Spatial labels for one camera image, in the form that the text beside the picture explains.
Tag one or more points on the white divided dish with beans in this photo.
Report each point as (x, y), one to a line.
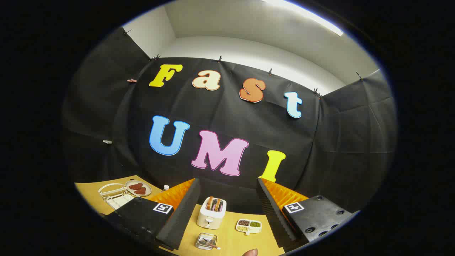
(249, 225)

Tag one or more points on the small round beige saucer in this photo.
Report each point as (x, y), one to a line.
(147, 190)

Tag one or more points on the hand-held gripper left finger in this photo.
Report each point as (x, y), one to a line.
(183, 213)

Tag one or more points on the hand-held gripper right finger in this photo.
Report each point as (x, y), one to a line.
(272, 213)

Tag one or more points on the toasted bread slice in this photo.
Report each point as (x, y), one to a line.
(210, 202)
(217, 204)

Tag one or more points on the brown sausage piece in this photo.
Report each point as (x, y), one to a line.
(135, 186)
(140, 191)

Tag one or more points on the white toaster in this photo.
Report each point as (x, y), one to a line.
(210, 217)

